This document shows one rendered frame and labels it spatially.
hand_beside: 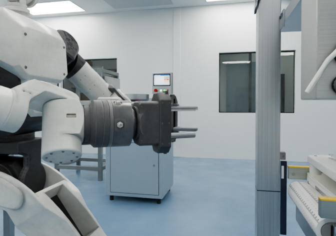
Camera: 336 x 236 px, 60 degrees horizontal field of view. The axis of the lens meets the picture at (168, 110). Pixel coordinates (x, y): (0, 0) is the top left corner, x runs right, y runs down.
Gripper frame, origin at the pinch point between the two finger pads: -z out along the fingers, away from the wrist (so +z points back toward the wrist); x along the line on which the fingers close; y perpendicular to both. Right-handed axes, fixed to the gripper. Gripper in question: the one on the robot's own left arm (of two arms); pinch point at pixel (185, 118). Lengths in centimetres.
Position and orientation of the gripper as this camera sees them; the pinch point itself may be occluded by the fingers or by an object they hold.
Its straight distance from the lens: 76.1
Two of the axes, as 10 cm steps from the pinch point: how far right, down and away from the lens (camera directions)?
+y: -3.4, 0.2, -9.4
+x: 0.0, 10.0, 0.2
